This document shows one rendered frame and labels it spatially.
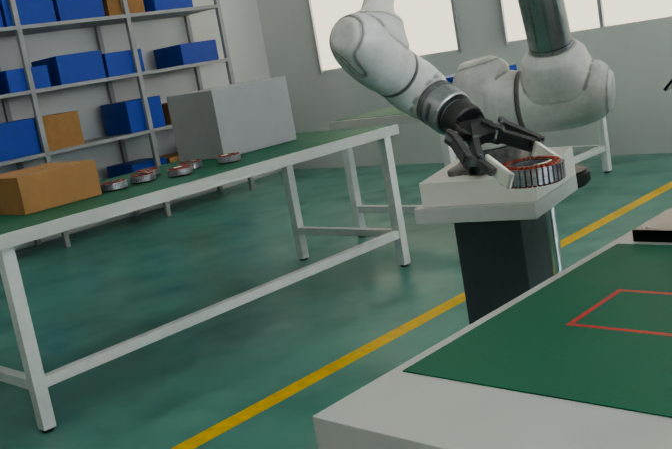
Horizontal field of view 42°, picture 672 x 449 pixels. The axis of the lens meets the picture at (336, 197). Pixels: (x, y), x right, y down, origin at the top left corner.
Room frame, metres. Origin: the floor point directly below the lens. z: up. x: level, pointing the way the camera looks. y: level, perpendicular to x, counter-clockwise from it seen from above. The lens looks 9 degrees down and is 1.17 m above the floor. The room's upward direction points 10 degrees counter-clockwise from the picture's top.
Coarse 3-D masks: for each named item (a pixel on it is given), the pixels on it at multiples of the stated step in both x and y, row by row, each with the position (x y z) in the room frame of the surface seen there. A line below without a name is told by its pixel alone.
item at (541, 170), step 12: (540, 156) 1.51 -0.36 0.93; (552, 156) 1.49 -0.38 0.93; (516, 168) 1.44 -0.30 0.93; (528, 168) 1.43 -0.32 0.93; (540, 168) 1.42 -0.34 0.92; (552, 168) 1.43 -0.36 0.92; (564, 168) 1.45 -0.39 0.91; (516, 180) 1.44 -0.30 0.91; (528, 180) 1.43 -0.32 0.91; (540, 180) 1.42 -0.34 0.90; (552, 180) 1.43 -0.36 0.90
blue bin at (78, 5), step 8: (56, 0) 7.29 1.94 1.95; (64, 0) 7.34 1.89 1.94; (72, 0) 7.39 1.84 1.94; (80, 0) 7.44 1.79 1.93; (88, 0) 7.49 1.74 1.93; (96, 0) 7.55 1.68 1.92; (56, 8) 7.31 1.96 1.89; (64, 8) 7.33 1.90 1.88; (72, 8) 7.38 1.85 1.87; (80, 8) 7.43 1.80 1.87; (88, 8) 7.48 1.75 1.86; (96, 8) 7.54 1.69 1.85; (56, 16) 7.33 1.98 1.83; (64, 16) 7.32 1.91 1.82; (72, 16) 7.37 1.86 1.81; (80, 16) 7.42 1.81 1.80; (88, 16) 7.47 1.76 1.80; (96, 16) 7.52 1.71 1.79
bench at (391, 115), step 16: (368, 112) 5.64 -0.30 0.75; (384, 112) 5.41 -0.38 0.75; (400, 112) 5.20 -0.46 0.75; (336, 128) 5.41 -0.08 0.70; (608, 144) 6.13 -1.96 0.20; (352, 160) 5.43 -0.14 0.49; (448, 160) 4.87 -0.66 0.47; (576, 160) 5.82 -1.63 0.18; (608, 160) 6.11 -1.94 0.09; (352, 176) 5.42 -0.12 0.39; (352, 192) 5.42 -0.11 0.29; (352, 208) 5.44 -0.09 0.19; (368, 208) 5.35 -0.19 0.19; (384, 208) 5.26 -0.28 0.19
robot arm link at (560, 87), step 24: (528, 0) 2.00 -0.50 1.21; (552, 0) 1.99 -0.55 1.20; (528, 24) 2.03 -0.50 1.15; (552, 24) 2.00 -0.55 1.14; (552, 48) 2.02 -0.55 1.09; (576, 48) 2.03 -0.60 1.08; (528, 72) 2.06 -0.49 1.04; (552, 72) 2.02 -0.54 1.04; (576, 72) 2.02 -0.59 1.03; (600, 72) 2.03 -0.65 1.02; (528, 96) 2.07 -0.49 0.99; (552, 96) 2.04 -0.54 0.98; (576, 96) 2.02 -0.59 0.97; (600, 96) 2.02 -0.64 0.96; (528, 120) 2.09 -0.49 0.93; (552, 120) 2.07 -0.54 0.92; (576, 120) 2.05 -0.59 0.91
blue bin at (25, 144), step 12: (24, 120) 6.95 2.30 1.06; (0, 132) 6.79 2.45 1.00; (12, 132) 6.86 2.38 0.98; (24, 132) 6.93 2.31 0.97; (36, 132) 7.00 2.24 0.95; (0, 144) 6.78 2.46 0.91; (12, 144) 6.84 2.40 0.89; (24, 144) 6.91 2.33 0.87; (36, 144) 6.98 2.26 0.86; (0, 156) 6.76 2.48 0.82; (12, 156) 6.83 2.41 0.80; (24, 156) 6.90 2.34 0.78
